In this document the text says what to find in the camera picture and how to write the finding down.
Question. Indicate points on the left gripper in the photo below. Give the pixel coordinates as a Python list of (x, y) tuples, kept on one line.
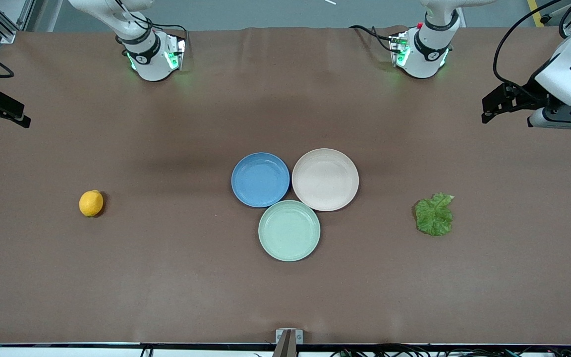
[(527, 96)]

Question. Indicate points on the yellow lemon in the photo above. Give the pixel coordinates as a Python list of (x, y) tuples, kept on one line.
[(90, 203)]

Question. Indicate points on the green lettuce leaf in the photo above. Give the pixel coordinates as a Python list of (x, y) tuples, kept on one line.
[(434, 215)]

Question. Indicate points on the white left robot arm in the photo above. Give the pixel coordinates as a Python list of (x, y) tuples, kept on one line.
[(424, 54)]

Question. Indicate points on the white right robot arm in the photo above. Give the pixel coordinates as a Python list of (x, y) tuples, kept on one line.
[(151, 54)]

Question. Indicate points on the beige round plate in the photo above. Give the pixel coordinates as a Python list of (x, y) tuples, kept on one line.
[(325, 179)]

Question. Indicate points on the brown table cover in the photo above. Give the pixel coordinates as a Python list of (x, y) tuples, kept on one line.
[(166, 272)]

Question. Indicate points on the mint green round plate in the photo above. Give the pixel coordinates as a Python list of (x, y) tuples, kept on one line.
[(289, 231)]

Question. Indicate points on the blue round plate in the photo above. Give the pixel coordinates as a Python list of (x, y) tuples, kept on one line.
[(260, 179)]

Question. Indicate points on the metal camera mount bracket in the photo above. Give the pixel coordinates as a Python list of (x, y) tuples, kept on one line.
[(289, 342)]

